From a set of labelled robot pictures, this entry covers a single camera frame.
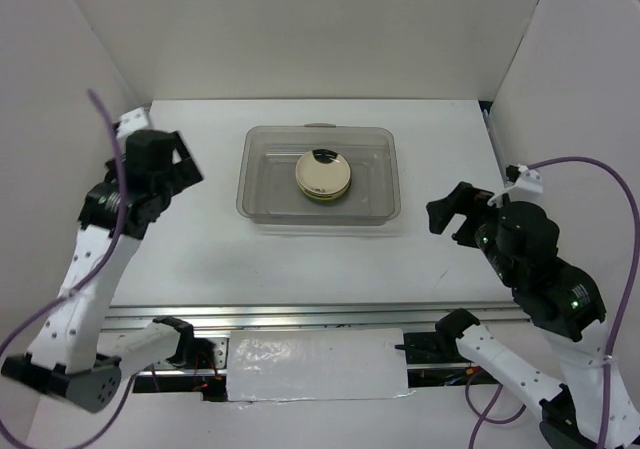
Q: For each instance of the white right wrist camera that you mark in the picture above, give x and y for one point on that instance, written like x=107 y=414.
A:
x=522 y=183

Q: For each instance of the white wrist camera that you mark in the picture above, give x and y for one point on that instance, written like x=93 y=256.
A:
x=522 y=183
x=132 y=121

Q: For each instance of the green plate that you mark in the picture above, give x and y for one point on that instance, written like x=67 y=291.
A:
x=325 y=198

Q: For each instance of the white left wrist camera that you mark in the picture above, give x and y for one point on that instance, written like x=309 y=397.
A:
x=132 y=121

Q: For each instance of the cream plate black patch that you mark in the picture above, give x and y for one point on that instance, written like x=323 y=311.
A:
x=323 y=171

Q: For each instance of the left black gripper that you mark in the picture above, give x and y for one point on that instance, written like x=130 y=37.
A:
x=187 y=172

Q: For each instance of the clear plastic bin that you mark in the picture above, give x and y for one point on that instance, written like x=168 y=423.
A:
x=269 y=194

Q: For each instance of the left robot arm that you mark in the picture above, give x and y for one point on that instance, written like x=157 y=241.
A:
x=63 y=361

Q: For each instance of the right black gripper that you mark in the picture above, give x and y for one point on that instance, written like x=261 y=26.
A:
x=464 y=198

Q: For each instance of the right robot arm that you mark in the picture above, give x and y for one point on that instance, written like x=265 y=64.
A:
x=590 y=406

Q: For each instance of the white taped sheet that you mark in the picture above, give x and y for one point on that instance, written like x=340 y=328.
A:
x=316 y=365

